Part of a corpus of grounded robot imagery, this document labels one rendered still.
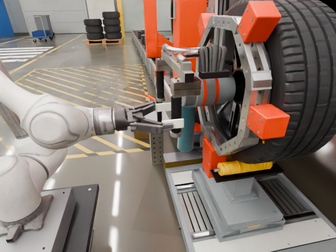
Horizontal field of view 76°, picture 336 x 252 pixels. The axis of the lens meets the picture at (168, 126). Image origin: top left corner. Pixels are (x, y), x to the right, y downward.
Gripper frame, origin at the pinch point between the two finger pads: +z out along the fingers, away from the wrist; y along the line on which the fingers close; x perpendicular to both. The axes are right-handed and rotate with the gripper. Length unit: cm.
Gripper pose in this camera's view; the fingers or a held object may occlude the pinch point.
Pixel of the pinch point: (175, 114)
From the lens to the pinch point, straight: 73.7
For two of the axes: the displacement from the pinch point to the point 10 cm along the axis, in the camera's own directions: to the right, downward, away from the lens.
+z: 9.8, -1.0, 1.6
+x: -0.1, -8.8, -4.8
